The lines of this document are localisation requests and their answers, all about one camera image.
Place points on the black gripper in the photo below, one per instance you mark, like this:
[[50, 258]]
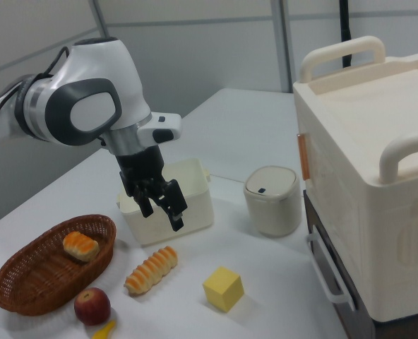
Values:
[[142, 166]]

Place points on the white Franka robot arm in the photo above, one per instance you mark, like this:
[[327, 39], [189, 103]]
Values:
[[89, 92]]

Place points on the yellow cube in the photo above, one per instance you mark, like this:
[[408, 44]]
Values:
[[223, 287]]

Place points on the white open plastic bin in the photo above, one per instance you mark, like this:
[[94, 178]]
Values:
[[195, 197]]

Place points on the long striped bread roll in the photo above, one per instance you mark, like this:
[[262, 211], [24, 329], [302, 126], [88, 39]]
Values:
[[152, 270]]

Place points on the short striped bread roll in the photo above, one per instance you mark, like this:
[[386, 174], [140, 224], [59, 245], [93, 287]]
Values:
[[81, 246]]

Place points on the small cream lidded trash can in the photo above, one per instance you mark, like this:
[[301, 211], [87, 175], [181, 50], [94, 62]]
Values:
[[272, 205]]

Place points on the red apple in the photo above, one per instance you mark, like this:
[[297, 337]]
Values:
[[92, 306]]

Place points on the small yellow banana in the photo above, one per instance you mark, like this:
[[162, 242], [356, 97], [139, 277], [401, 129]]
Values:
[[104, 331]]

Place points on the brown wicker basket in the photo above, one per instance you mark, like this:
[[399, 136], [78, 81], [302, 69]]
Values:
[[36, 275]]

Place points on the orange latch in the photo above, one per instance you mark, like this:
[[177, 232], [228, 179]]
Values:
[[303, 155]]

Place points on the black pole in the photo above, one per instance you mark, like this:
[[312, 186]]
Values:
[[345, 31]]

